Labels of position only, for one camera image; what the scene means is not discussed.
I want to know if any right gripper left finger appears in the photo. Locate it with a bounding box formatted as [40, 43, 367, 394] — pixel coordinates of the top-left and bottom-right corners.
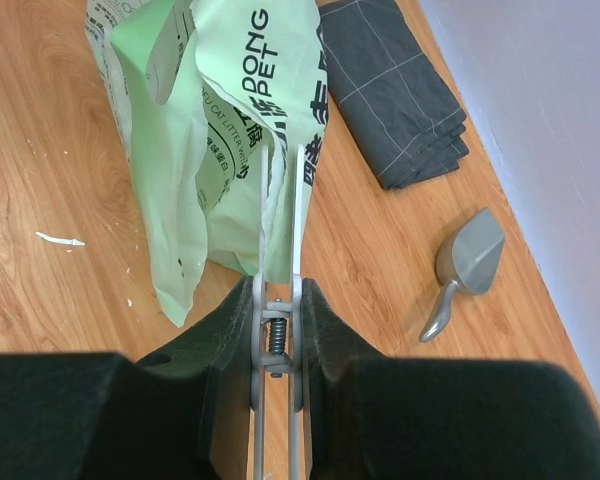
[0, 277, 252, 479]

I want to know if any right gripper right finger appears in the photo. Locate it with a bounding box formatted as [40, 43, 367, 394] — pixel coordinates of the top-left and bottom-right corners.
[301, 279, 600, 479]

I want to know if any piano pattern bag clip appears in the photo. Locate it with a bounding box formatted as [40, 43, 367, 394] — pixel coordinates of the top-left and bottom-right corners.
[250, 146, 305, 479]

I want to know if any grey metal scoop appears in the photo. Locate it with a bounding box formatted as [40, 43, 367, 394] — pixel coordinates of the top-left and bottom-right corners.
[419, 207, 506, 343]

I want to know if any green litter bag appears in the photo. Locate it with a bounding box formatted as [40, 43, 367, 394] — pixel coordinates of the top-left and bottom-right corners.
[85, 1, 328, 326]

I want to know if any dark checked folded cloth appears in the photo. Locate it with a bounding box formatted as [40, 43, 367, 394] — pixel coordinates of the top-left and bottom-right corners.
[319, 1, 469, 190]

